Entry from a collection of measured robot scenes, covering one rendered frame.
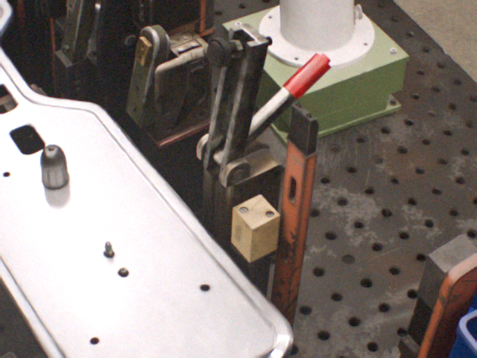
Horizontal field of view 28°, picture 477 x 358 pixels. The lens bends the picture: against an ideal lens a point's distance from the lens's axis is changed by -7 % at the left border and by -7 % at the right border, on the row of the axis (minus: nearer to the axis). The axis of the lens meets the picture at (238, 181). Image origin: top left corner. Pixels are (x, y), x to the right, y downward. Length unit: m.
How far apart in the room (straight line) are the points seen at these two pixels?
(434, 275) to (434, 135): 0.85
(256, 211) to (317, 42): 0.62
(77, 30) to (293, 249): 0.42
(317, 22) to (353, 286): 0.41
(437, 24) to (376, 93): 1.51
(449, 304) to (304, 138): 0.21
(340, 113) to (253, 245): 0.63
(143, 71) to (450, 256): 0.49
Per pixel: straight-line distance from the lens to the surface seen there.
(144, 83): 1.14
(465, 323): 0.80
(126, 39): 1.25
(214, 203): 1.07
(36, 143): 1.26
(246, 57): 0.93
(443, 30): 3.07
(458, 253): 0.79
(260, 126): 1.02
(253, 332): 0.96
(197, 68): 1.15
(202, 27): 1.34
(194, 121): 1.21
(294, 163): 0.92
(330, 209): 1.48
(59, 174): 1.08
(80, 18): 1.23
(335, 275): 1.40
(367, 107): 1.60
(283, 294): 1.06
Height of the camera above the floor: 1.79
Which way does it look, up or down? 46 degrees down
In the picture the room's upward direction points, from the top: 3 degrees clockwise
